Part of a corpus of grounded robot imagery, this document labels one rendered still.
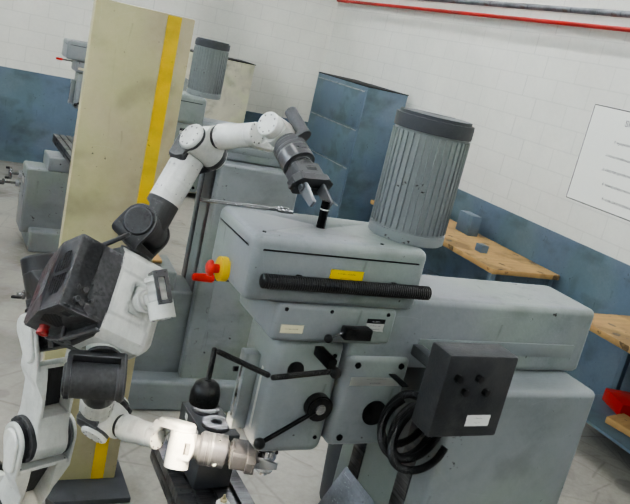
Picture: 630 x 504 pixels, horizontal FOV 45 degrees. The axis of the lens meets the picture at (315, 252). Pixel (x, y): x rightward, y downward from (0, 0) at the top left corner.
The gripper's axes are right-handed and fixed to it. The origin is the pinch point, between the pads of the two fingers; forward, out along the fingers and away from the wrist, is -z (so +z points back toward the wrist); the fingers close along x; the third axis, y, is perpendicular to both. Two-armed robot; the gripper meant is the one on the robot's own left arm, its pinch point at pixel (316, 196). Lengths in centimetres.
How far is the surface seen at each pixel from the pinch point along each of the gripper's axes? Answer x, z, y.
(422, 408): -12, -54, -14
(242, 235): 22.7, -8.3, -6.1
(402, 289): -12.8, -28.4, -1.7
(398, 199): -15.3, -9.1, 9.6
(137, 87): -30, 144, -82
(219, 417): -11, -12, -89
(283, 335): 11.8, -27.0, -20.1
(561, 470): -75, -72, -33
